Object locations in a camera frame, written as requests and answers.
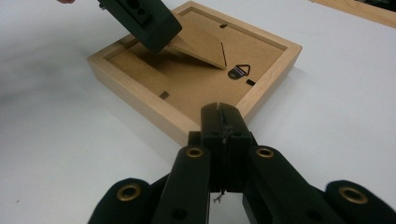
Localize white table sheet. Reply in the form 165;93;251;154
0;0;396;224

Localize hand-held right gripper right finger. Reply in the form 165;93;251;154
219;102;258;193

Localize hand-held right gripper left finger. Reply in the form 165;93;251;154
188;102;226;193

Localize wooden photo frame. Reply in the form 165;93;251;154
87;0;303;147

